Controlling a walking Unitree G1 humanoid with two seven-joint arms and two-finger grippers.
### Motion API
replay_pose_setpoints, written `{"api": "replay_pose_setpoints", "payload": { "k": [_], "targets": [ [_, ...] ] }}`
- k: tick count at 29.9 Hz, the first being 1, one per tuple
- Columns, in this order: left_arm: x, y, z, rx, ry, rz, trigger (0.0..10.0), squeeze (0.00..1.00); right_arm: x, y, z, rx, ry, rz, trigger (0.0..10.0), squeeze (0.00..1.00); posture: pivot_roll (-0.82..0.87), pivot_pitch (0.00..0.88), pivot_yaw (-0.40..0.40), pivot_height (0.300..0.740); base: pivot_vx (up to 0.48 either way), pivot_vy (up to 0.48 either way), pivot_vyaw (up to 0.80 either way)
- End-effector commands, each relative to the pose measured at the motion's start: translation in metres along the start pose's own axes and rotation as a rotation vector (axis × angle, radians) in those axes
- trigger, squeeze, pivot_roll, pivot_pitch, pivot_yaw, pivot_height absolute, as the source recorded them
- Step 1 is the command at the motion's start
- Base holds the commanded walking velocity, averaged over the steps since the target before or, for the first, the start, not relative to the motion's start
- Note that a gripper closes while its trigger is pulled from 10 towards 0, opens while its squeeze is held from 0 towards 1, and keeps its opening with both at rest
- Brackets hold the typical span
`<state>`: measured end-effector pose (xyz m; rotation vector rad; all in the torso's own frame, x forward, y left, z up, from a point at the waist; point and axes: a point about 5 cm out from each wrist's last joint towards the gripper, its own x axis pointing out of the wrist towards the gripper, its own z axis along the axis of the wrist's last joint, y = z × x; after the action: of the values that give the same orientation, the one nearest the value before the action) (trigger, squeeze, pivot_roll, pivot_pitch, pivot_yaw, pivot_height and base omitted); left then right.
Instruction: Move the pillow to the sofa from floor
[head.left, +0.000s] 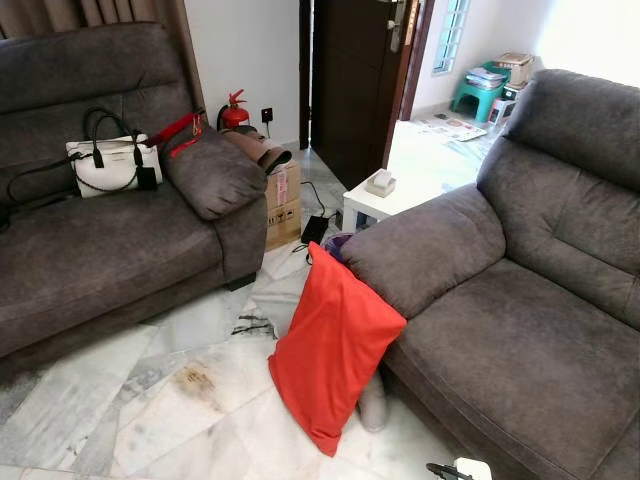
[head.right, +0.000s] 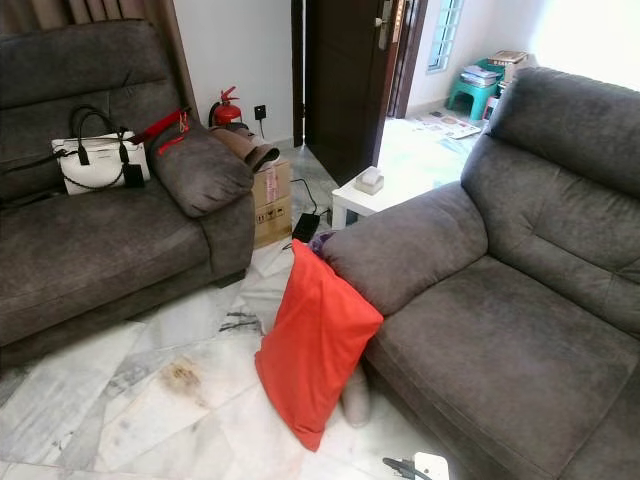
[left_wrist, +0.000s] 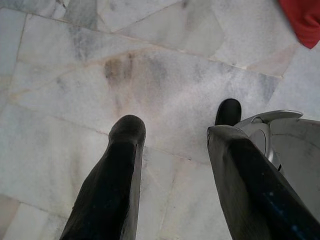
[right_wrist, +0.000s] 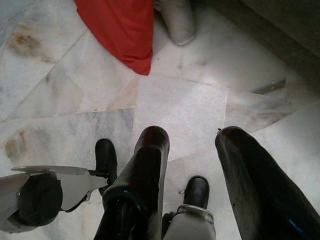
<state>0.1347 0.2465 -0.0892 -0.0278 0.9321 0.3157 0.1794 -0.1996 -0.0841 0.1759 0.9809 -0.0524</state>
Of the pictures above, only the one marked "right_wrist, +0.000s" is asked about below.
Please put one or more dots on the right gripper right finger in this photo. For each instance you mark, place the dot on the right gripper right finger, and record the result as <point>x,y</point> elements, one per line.
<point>260,195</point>

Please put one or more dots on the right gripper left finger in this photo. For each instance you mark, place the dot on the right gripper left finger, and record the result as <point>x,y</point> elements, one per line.
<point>140,190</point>

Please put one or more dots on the red pillow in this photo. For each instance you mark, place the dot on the red pillow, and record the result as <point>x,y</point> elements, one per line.
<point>120,30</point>

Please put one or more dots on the dark grey fabric sofa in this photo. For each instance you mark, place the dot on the dark grey fabric sofa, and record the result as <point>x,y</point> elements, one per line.
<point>287,25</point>

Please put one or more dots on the black robot left foot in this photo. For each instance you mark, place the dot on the black robot left foot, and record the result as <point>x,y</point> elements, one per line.
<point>106,157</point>

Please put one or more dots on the black robot foot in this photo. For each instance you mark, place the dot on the black robot foot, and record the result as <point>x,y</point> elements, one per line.
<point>106,157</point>
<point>196,192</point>

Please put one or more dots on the black robot right foot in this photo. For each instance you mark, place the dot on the black robot right foot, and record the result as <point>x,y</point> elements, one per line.
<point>196,192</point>

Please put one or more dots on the silver robot right leg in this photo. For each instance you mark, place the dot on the silver robot right leg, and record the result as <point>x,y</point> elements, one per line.
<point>190,227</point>

